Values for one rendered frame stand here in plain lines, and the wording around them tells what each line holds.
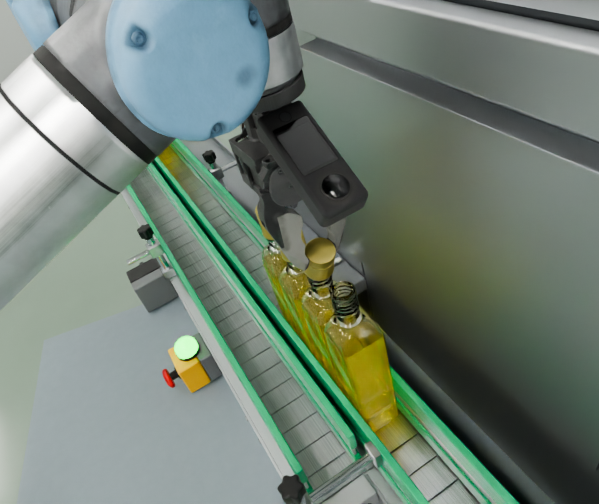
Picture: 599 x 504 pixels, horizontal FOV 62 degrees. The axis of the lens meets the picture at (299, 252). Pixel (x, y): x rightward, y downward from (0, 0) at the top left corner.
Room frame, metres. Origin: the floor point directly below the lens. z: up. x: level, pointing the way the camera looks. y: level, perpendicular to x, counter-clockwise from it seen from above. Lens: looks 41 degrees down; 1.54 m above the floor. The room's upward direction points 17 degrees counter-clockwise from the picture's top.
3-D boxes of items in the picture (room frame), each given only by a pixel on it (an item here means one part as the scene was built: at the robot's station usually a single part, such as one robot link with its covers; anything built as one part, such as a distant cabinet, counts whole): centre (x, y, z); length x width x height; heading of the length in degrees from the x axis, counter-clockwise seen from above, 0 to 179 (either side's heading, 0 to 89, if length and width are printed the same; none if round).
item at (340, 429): (1.14, 0.28, 0.92); 1.75 x 0.01 x 0.08; 18
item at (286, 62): (0.44, -0.01, 1.39); 0.08 x 0.08 x 0.05
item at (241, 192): (1.08, 0.09, 0.84); 0.95 x 0.09 x 0.11; 18
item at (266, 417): (1.12, 0.35, 0.92); 1.75 x 0.01 x 0.08; 18
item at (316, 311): (0.44, -0.01, 0.99); 0.06 x 0.06 x 0.21; 19
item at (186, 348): (0.65, 0.26, 0.84); 0.05 x 0.05 x 0.03
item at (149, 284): (0.92, 0.35, 0.79); 0.08 x 0.08 x 0.08; 18
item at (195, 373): (0.65, 0.26, 0.79); 0.07 x 0.07 x 0.07; 18
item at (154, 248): (0.82, 0.30, 0.94); 0.07 x 0.04 x 0.13; 108
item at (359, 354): (0.38, -0.03, 0.99); 0.06 x 0.06 x 0.21; 17
